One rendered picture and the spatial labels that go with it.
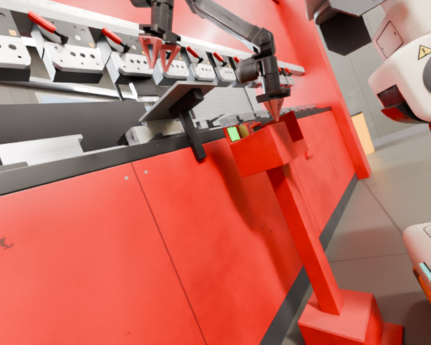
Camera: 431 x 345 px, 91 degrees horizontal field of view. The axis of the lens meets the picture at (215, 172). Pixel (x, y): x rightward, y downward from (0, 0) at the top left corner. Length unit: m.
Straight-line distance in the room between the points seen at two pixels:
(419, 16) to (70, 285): 0.82
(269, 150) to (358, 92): 4.12
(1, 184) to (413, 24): 0.81
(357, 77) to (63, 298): 4.68
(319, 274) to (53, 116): 1.36
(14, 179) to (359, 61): 4.71
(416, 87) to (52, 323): 0.81
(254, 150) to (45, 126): 1.03
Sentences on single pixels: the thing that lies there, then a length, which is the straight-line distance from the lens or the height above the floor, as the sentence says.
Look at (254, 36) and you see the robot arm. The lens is 0.83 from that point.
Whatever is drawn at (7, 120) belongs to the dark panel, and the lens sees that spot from 1.33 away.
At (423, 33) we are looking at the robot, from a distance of 0.57.
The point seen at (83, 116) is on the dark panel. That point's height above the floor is 1.26.
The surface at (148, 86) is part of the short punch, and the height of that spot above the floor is 1.14.
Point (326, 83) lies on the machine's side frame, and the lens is 2.76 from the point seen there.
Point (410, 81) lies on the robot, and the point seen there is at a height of 0.74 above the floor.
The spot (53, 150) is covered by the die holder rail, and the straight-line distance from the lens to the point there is 0.72.
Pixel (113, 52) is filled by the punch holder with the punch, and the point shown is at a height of 1.25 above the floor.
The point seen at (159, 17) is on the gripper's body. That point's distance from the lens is 0.68.
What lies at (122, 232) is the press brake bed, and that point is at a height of 0.66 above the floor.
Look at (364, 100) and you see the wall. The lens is 4.70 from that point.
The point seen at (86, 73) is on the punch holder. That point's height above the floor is 1.18.
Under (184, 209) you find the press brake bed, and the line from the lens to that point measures 0.68.
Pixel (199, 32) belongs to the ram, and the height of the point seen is 1.45.
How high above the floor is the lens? 0.73
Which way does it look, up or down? 1 degrees down
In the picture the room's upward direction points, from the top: 22 degrees counter-clockwise
